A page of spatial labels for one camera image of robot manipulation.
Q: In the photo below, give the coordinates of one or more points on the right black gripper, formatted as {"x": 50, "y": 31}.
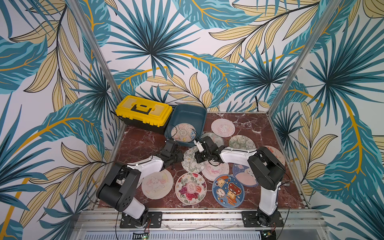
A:
{"x": 205, "y": 147}

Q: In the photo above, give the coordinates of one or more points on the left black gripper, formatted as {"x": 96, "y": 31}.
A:
{"x": 180, "y": 155}

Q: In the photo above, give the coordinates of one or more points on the pink cartoon round coaster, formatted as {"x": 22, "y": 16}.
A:
{"x": 211, "y": 171}

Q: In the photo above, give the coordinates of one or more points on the white floral round coaster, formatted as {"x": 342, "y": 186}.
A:
{"x": 190, "y": 163}

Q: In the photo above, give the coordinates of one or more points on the pastel cartoon round coaster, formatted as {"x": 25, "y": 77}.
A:
{"x": 183, "y": 132}

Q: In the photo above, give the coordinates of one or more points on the green bunny round coaster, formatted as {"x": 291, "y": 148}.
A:
{"x": 215, "y": 138}

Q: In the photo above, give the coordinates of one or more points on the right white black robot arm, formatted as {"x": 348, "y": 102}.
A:
{"x": 266, "y": 168}

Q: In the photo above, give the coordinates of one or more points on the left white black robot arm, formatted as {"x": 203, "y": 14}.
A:
{"x": 119, "y": 187}

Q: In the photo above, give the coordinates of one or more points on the teal plastic storage tray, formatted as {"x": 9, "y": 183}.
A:
{"x": 184, "y": 113}

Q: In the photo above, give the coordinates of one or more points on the pink kitty round coaster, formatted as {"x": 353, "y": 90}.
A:
{"x": 223, "y": 128}

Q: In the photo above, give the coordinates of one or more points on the green sketch round coaster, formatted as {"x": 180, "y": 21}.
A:
{"x": 241, "y": 142}

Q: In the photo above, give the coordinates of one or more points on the beige pink figure coaster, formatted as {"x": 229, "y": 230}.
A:
{"x": 157, "y": 185}

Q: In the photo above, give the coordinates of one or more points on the red rose floral coaster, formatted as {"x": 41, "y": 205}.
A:
{"x": 191, "y": 188}

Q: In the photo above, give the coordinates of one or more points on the purple bunny round coaster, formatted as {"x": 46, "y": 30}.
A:
{"x": 244, "y": 175}

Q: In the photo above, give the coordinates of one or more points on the blue cartoon toast coaster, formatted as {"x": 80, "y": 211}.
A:
{"x": 228, "y": 191}

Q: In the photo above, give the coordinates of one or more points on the yellow black toolbox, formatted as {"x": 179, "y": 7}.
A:
{"x": 144, "y": 114}

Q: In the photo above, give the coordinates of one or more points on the pink bow bear coaster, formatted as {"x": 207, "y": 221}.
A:
{"x": 278, "y": 154}

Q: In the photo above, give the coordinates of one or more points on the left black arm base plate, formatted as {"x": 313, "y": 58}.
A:
{"x": 154, "y": 219}

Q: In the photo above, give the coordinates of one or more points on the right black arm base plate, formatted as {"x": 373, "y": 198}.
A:
{"x": 249, "y": 218}

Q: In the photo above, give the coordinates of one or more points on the left aluminium corner post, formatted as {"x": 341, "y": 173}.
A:
{"x": 87, "y": 30}

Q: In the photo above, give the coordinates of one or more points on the aluminium corner post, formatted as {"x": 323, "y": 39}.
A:
{"x": 318, "y": 29}
{"x": 87, "y": 30}

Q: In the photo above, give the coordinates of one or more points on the aluminium front frame rail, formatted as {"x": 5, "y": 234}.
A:
{"x": 195, "y": 224}

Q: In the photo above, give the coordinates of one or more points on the right aluminium corner post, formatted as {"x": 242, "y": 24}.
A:
{"x": 318, "y": 29}

